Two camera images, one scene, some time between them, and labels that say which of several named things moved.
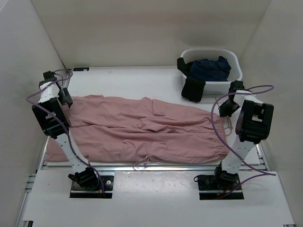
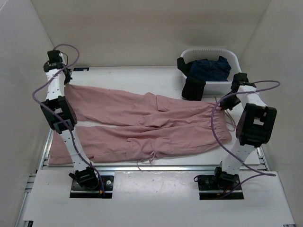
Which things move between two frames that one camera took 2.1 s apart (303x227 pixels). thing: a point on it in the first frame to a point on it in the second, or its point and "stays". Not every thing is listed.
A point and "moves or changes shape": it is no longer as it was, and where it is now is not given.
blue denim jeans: (210, 70) stays
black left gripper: (66, 99) to (67, 78)
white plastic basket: (216, 87) stays
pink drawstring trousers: (142, 131) moves or changes shape
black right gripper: (224, 112) to (225, 104)
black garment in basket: (193, 87) stays
